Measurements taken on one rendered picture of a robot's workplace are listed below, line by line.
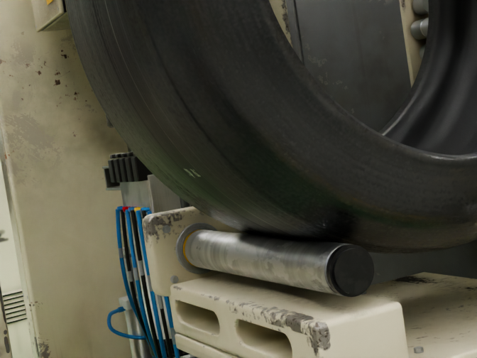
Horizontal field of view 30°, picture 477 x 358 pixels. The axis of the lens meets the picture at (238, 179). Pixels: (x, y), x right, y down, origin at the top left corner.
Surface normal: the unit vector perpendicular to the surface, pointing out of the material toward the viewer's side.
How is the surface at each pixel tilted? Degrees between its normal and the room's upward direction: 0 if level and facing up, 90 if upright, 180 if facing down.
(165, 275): 90
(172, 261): 90
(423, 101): 83
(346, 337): 90
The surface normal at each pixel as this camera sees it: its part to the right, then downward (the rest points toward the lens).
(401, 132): 0.30, -0.15
